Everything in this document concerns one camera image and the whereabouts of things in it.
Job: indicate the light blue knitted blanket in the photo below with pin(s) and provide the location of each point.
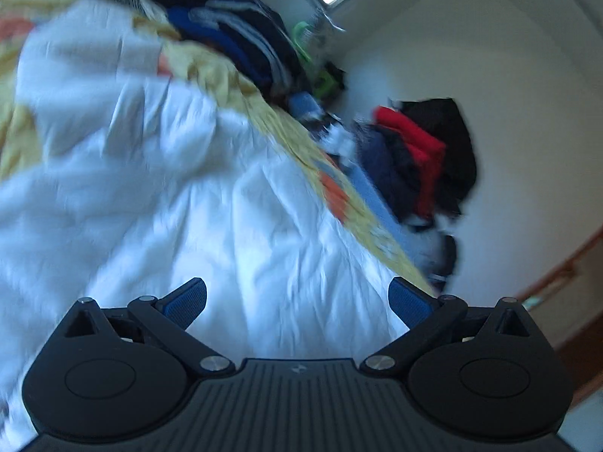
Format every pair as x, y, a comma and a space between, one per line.
360, 153

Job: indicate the wooden door frame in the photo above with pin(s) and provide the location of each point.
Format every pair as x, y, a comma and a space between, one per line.
567, 306

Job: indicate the red and black clothes pile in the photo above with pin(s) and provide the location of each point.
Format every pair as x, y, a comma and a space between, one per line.
432, 167

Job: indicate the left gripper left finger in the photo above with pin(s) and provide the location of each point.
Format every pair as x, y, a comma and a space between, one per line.
166, 320

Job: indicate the floral patterned pillow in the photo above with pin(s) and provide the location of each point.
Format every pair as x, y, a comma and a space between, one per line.
324, 32

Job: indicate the white quilted down jacket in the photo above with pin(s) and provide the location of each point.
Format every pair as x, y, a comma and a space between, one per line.
145, 182

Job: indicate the dark folded clothes stack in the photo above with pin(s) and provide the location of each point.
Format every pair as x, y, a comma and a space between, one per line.
250, 34

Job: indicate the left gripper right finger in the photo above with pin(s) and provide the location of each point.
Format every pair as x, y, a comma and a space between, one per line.
430, 322

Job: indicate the yellow cartoon print bedspread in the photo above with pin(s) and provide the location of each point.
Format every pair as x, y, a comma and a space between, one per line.
217, 75

